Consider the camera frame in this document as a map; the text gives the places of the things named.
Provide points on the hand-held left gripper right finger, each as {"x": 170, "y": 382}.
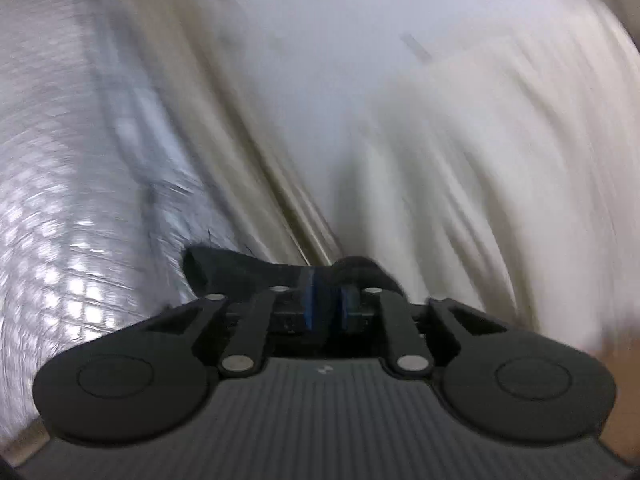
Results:
{"x": 349, "y": 306}

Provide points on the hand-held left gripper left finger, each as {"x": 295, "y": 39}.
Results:
{"x": 310, "y": 302}

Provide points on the white cloth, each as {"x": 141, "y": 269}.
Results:
{"x": 500, "y": 160}

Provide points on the grey tape strip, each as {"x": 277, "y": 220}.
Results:
{"x": 415, "y": 45}

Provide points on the silver quilted foil sheet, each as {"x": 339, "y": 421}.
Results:
{"x": 60, "y": 160}

